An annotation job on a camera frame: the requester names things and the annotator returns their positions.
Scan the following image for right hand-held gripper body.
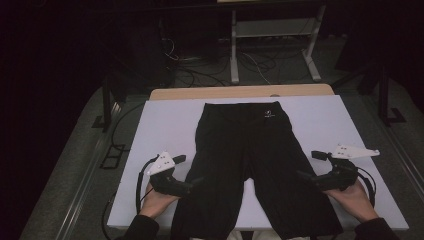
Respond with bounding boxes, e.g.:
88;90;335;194
312;143;380;192

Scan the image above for person's right hand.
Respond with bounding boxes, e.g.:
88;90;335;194
322;179;379;224

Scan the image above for white table cover board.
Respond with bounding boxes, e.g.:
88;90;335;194
107;94;410;232

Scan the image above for metal floor rail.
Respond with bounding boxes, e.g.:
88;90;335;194
361;94;424;191
54;101;122;240

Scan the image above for black metal stand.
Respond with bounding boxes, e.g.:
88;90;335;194
91;73;128;133
333;63;408;128

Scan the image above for bundle of floor cables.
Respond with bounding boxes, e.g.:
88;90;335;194
161;36;278;88

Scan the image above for right hand-held gripper black cable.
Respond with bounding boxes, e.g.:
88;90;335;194
355;166;378;208

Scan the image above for white metal shelf stand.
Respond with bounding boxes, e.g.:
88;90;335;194
229;4;327;85

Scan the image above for hand-held gripper black cable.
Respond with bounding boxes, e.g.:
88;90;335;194
135;153;162;215
355;166;378;208

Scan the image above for black floor cable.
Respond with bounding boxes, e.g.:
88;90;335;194
101;101;147;240

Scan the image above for black pants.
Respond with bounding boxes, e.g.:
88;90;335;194
170;101;344;240

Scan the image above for wooden table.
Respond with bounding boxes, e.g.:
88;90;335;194
148;83;335;101

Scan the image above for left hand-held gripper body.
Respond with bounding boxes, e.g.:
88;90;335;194
146;151;194;198

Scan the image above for person's left hand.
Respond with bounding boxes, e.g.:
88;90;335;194
139;183;181;219

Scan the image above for left hand-held gripper black cable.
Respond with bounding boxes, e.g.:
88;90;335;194
135;153;162;215

